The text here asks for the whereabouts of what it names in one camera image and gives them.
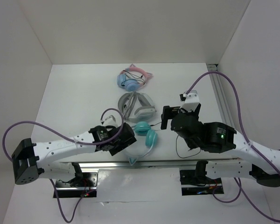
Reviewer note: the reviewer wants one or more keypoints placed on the pink blue cat-ear headphones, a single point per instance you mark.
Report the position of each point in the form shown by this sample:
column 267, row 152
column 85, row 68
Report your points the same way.
column 132, row 78

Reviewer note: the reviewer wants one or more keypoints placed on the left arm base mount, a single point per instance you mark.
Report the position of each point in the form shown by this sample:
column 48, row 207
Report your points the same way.
column 83, row 184

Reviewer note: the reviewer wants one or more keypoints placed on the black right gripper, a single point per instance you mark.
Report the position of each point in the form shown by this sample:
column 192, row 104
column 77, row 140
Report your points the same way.
column 168, row 111

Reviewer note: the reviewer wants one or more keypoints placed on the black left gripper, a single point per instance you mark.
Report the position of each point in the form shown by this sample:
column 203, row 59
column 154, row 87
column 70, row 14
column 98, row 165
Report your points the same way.
column 122, row 145

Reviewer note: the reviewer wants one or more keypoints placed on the teal cat-ear headphones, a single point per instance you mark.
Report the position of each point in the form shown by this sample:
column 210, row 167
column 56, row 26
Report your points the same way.
column 144, row 130

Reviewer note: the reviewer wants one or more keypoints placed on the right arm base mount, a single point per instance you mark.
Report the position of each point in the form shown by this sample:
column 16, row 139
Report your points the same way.
column 195, row 182

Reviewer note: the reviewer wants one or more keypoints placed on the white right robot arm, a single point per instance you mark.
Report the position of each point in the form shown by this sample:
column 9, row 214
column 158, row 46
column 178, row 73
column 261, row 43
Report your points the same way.
column 251, row 160

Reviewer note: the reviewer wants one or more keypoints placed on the aluminium side rail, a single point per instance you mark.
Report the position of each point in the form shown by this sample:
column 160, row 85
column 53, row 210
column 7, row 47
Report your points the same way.
column 221, row 99

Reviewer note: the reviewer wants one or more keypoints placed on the aluminium front rail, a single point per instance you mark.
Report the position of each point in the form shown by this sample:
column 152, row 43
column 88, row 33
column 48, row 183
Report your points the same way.
column 183, row 164

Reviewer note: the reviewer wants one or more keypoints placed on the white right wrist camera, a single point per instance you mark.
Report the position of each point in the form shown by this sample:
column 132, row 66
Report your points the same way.
column 189, row 101

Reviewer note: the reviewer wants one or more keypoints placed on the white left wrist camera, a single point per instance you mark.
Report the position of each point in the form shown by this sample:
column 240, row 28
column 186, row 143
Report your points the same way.
column 109, row 121

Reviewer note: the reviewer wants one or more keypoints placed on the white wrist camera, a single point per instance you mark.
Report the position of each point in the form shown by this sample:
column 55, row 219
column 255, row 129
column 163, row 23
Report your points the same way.
column 109, row 121
column 189, row 101

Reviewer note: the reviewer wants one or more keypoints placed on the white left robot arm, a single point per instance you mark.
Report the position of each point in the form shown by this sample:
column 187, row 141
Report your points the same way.
column 43, row 159

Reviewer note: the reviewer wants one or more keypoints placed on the white grey headphones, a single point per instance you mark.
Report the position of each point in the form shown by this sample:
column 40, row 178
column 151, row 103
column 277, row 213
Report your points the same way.
column 136, row 107

